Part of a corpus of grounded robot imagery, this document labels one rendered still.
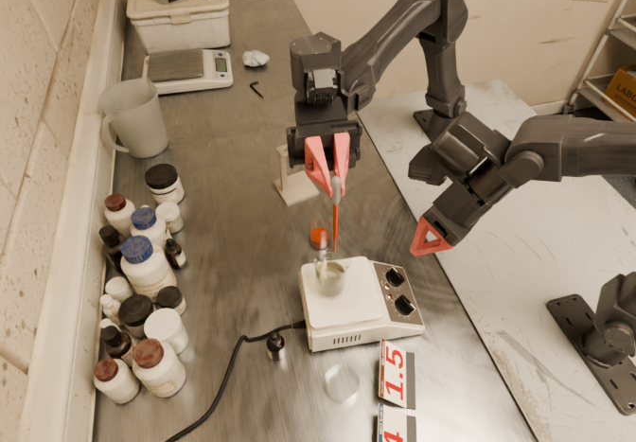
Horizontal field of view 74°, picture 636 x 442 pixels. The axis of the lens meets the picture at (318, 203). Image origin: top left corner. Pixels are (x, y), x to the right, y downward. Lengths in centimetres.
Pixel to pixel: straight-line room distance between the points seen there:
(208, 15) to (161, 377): 110
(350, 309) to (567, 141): 38
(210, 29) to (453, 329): 115
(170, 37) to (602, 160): 126
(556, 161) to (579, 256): 44
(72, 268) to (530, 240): 86
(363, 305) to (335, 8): 152
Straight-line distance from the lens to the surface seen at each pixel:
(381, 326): 71
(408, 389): 75
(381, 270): 77
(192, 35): 152
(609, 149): 58
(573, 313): 90
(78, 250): 84
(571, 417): 82
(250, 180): 101
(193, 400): 76
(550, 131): 59
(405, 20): 75
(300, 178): 99
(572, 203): 110
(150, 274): 78
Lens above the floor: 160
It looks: 48 degrees down
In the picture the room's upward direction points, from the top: straight up
